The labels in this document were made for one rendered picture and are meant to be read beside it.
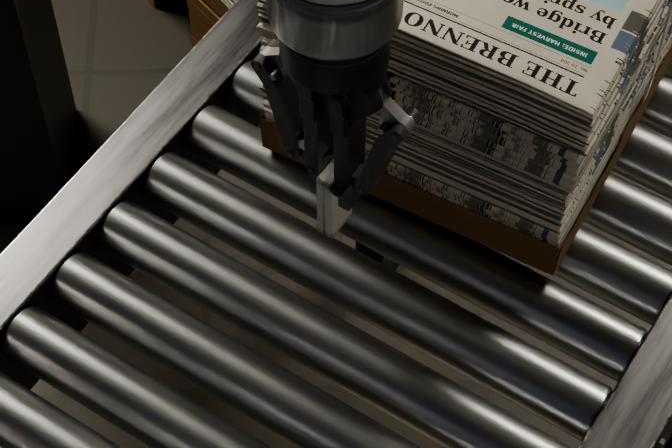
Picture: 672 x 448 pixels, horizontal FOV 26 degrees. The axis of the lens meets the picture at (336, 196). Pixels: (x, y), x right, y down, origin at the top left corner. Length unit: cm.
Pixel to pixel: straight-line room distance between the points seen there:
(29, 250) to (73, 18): 129
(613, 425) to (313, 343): 25
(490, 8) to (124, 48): 143
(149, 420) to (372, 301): 21
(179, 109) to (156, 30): 116
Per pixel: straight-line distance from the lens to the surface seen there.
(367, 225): 127
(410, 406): 118
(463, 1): 112
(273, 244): 126
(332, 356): 120
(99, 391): 120
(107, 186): 130
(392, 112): 99
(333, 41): 91
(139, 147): 133
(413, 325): 122
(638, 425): 119
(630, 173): 135
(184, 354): 121
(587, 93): 107
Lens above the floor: 184
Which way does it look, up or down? 54 degrees down
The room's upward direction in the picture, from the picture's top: straight up
